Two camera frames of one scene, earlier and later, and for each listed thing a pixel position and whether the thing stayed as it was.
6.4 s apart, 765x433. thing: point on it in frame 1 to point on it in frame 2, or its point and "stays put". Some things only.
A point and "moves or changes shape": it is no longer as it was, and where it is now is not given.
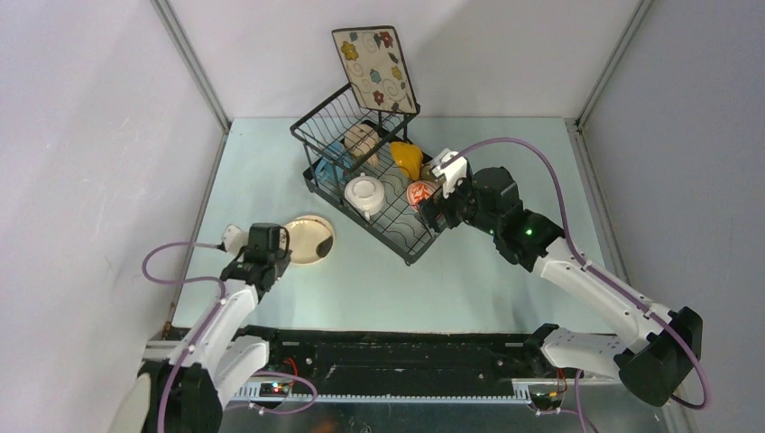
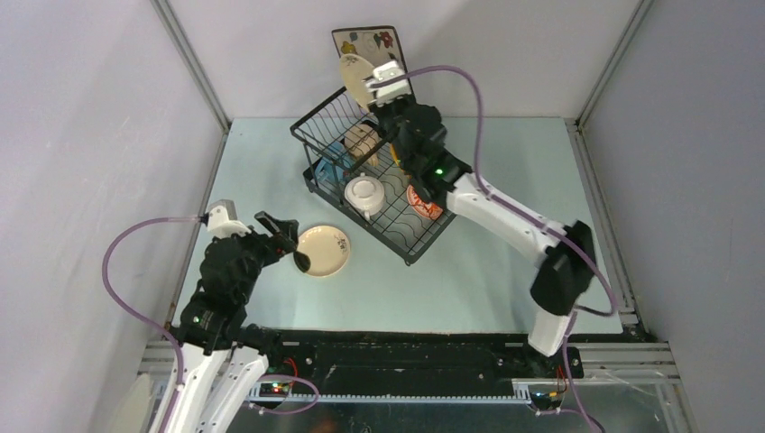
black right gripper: [434, 206] to [381, 111]
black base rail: [327, 355] stays put
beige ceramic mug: [362, 139] stays put
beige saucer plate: [311, 239] moves or changes shape
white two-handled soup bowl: [365, 194] stays put
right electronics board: [547, 400] stays put
